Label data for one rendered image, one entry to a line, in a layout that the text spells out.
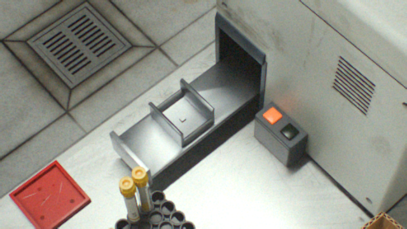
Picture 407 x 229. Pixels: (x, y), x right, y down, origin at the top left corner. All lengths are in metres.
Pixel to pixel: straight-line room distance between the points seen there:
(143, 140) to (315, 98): 0.21
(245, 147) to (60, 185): 0.22
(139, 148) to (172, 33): 1.24
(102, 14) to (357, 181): 1.40
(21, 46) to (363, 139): 1.47
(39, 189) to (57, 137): 1.05
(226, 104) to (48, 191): 0.23
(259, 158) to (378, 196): 0.15
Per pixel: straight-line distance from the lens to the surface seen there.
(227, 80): 0.94
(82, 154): 0.95
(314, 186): 0.92
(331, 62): 0.76
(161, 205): 0.88
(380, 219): 0.77
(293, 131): 0.89
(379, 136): 0.78
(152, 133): 0.91
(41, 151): 1.98
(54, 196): 0.93
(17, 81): 2.10
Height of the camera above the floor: 1.71
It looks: 60 degrees down
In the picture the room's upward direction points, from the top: 3 degrees counter-clockwise
